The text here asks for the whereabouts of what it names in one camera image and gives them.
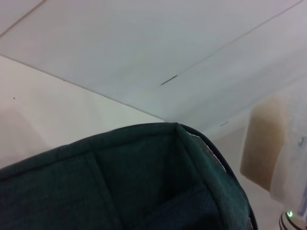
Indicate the dark teal insulated lunch bag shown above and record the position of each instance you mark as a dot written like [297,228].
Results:
[120,182]

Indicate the clear plastic lunch box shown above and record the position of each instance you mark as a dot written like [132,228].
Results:
[266,148]

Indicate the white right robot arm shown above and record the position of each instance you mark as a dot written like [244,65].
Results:
[291,220]

